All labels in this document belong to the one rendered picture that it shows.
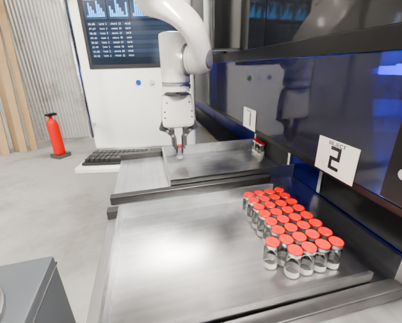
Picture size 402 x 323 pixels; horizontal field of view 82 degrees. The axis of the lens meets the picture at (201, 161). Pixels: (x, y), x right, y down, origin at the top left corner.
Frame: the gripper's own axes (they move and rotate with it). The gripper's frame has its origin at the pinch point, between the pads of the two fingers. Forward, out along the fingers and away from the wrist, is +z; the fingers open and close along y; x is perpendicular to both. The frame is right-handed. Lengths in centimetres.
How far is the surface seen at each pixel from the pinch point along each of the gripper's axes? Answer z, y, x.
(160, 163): 6.2, 6.8, 1.8
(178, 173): 6.0, 2.3, 11.3
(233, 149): 5.7, -20.4, -3.3
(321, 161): -6.5, -19.9, 40.1
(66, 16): -41, 35, -38
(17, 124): 53, 199, -331
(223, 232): 6.0, -1.8, 39.5
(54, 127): 50, 133, -279
